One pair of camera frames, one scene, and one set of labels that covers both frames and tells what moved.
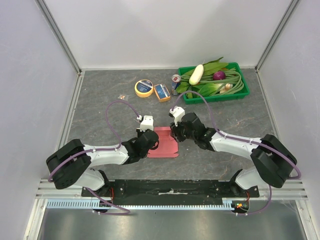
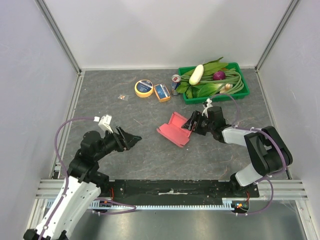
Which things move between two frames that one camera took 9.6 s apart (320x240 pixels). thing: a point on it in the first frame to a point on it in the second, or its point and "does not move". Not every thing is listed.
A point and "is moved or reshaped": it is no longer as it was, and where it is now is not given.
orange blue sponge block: x=162 y=92 does not move
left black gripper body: x=139 y=133 to x=119 y=142
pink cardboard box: x=167 y=146 is moved or reshaped
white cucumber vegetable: x=196 y=75 does not move
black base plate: x=168 y=192 does not move
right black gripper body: x=178 y=132 to x=198 y=123
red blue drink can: x=175 y=82 does not move
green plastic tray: x=200 y=100 does not move
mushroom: x=228 y=86 does not move
